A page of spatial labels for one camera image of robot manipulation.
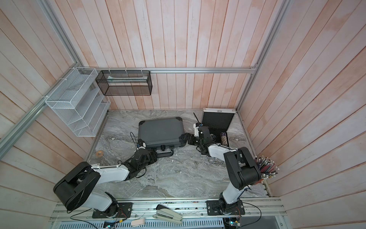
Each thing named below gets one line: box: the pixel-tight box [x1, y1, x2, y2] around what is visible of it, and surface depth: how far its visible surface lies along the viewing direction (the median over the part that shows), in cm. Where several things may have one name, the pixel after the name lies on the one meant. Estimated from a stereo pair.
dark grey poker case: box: [137, 116, 185, 158], surface depth 97 cm
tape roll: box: [95, 149, 105, 158], surface depth 97 cm
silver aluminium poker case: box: [202, 108, 238, 162], surface depth 91 cm
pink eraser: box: [131, 218, 145, 227], surface depth 70 cm
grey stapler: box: [152, 204, 183, 225], surface depth 72 cm
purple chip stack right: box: [220, 131, 228, 146], surface depth 100 cm
